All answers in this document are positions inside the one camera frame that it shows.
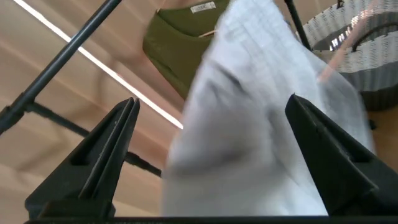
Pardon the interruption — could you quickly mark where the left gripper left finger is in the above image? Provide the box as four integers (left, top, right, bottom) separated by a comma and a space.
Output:
24, 97, 141, 218

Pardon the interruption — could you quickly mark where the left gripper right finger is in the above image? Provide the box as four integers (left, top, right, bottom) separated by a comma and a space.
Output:
285, 93, 398, 215

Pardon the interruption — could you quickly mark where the pale grey garment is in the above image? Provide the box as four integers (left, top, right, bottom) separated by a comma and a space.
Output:
160, 0, 376, 217

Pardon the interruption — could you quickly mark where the green short-sleeved shirt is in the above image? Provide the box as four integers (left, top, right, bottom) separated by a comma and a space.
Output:
142, 0, 231, 101

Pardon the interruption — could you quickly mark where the black clothes rack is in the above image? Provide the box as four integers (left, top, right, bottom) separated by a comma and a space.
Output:
0, 0, 377, 179

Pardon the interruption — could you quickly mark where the white laundry basket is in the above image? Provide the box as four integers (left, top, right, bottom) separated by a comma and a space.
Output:
303, 0, 398, 112

